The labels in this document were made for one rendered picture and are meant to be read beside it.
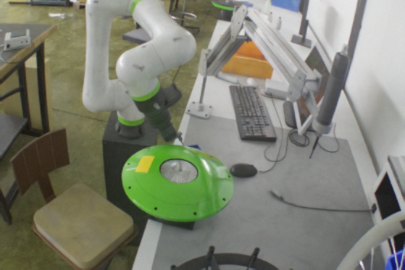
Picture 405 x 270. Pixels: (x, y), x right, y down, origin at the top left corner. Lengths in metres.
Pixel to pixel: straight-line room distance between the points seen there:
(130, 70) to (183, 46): 0.15
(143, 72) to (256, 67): 1.10
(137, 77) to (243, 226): 0.54
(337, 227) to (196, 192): 0.54
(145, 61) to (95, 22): 0.43
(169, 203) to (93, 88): 0.67
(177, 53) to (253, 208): 0.55
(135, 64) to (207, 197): 0.39
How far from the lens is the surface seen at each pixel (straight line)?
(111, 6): 1.29
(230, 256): 0.90
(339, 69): 0.72
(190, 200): 0.90
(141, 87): 0.97
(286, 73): 0.91
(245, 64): 1.95
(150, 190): 0.91
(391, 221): 0.42
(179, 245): 1.00
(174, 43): 0.95
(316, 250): 1.10
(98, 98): 1.42
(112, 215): 1.45
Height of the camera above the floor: 1.72
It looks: 31 degrees down
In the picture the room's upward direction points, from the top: 9 degrees clockwise
